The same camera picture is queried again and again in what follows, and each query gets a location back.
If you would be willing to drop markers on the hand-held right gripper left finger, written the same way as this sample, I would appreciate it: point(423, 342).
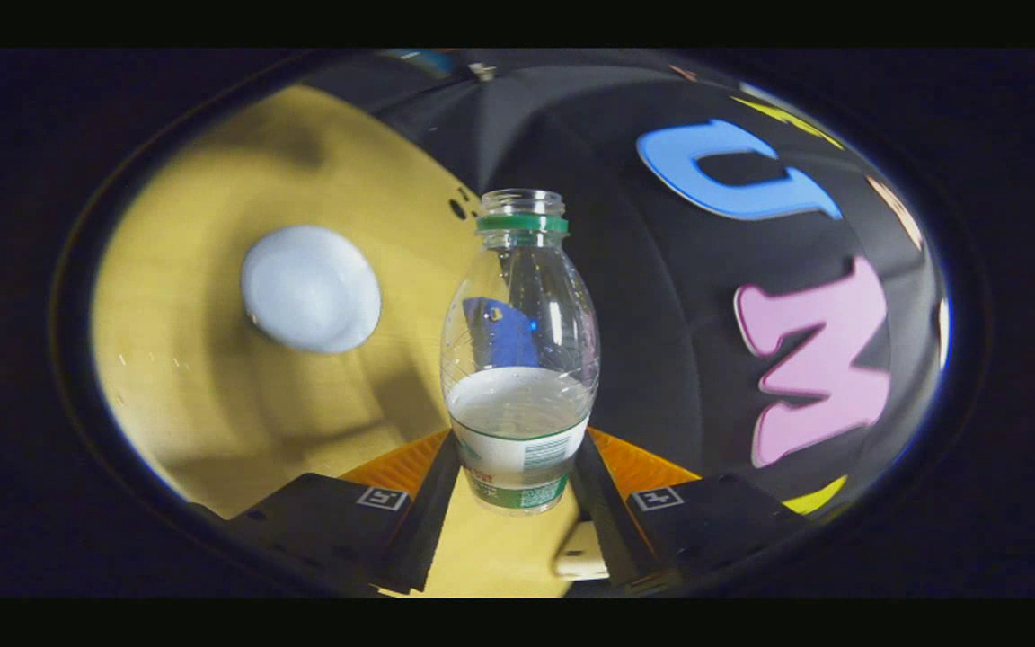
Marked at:
point(414, 530)

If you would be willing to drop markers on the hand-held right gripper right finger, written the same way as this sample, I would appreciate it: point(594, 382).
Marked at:
point(607, 517)

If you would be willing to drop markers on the clear plastic water bottle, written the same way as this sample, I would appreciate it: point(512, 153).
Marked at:
point(517, 422)

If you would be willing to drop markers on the teal teacup lid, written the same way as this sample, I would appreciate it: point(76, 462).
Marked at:
point(423, 61)

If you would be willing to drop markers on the white toaster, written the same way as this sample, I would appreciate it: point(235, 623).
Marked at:
point(582, 553)

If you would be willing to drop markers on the blue towel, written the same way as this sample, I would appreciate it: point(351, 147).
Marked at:
point(504, 337)

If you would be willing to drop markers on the black backdrop cloth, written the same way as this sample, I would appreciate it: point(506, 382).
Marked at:
point(661, 296)

